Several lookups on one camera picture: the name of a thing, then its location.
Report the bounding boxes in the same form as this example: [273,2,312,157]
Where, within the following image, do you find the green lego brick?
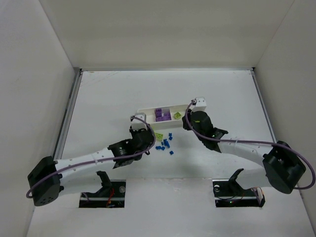
[155,133,163,141]
[173,112,182,120]

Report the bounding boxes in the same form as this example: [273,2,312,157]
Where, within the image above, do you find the purple lego brick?
[155,114,171,122]

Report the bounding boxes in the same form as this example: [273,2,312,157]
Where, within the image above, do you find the purple curved studded lego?
[155,108,162,118]

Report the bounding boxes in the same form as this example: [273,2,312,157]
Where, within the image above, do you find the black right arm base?
[212,168,266,208]

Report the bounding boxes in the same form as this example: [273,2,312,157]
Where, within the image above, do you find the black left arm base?
[79,171,126,208]

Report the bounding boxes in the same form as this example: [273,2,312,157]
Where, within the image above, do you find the large blue curved lego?
[163,139,170,148]

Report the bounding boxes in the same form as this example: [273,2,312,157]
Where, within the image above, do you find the white three-compartment container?
[137,104,188,130]

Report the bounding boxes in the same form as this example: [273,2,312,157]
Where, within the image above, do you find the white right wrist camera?
[192,97,207,112]

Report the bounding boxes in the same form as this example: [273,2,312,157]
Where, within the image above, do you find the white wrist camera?
[192,97,207,112]
[131,113,147,131]

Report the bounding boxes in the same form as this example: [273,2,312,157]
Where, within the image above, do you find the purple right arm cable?
[185,100,316,190]

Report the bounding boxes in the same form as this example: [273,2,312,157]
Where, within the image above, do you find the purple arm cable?
[185,100,316,190]
[26,116,156,199]

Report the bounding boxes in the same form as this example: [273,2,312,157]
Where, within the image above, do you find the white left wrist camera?
[131,113,147,131]

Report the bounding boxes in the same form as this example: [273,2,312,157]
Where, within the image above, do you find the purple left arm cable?
[26,116,156,199]

